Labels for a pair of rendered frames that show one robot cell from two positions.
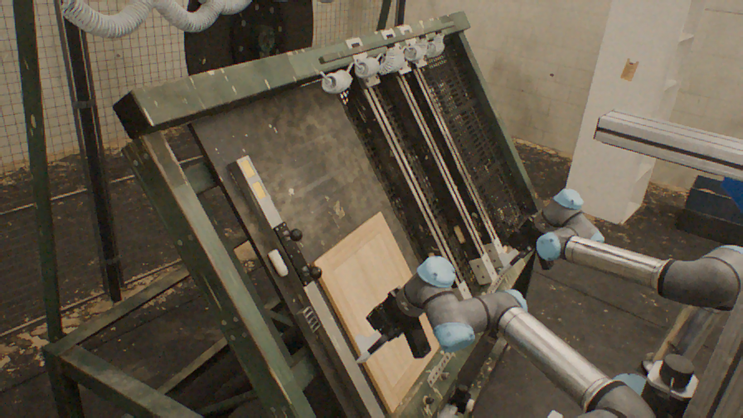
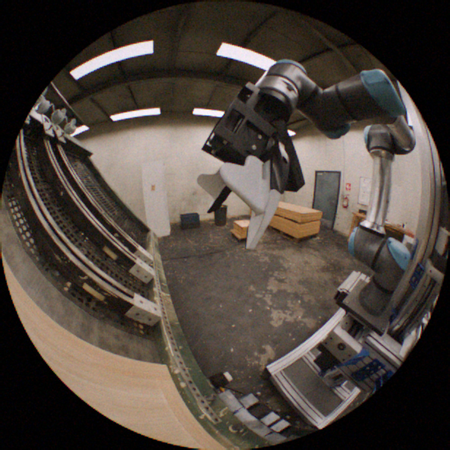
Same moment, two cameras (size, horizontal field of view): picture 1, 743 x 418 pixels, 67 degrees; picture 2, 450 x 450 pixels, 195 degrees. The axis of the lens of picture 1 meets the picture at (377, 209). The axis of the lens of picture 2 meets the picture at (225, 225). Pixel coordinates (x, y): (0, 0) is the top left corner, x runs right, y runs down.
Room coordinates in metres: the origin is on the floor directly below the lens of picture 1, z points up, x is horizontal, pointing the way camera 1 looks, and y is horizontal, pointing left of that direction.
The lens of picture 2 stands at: (1.54, -0.32, 1.37)
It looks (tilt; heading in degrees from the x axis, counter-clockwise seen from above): 18 degrees down; 302
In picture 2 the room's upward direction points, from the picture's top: straight up
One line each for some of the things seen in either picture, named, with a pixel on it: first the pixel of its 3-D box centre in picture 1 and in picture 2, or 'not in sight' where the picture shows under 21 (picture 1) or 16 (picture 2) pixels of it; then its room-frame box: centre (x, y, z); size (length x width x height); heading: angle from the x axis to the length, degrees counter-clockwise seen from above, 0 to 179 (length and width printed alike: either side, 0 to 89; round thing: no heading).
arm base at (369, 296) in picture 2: not in sight; (379, 291); (1.15, -0.72, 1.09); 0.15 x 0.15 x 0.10
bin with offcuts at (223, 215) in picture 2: not in sight; (220, 215); (4.00, -3.90, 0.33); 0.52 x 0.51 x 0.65; 143
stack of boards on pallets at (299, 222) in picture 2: not in sight; (280, 215); (2.13, -4.73, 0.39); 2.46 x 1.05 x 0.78; 143
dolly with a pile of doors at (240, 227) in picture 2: not in sight; (242, 230); (2.86, -3.27, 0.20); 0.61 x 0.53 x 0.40; 143
